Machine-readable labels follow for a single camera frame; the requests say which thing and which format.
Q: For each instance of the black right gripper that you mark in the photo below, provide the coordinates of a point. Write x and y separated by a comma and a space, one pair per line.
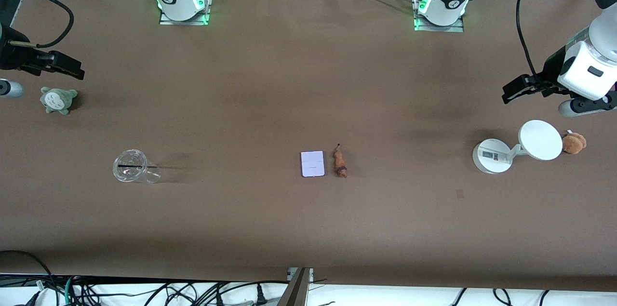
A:
14, 57

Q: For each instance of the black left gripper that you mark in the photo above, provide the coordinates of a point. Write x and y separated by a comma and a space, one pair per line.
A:
551, 71

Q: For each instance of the white square card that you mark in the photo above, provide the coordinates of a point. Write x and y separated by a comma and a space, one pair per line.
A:
312, 164

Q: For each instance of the green grey totoro plush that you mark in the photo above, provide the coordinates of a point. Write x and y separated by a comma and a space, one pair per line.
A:
58, 100

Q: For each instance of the white round-headed stand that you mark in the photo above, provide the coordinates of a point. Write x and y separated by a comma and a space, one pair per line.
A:
540, 139

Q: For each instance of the brown plush toy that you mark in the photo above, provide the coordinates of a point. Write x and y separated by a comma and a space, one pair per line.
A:
574, 143

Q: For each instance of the clear plastic lidded cup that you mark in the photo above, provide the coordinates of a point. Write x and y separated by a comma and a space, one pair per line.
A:
130, 167

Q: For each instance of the black drinking straw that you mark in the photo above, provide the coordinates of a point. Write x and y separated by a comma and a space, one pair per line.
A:
137, 166

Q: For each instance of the black power plug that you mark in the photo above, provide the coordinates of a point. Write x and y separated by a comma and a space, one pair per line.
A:
261, 295

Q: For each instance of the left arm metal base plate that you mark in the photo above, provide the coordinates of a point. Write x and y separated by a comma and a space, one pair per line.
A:
458, 28

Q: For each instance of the grey metal frame post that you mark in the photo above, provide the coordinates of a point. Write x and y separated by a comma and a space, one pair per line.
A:
296, 289

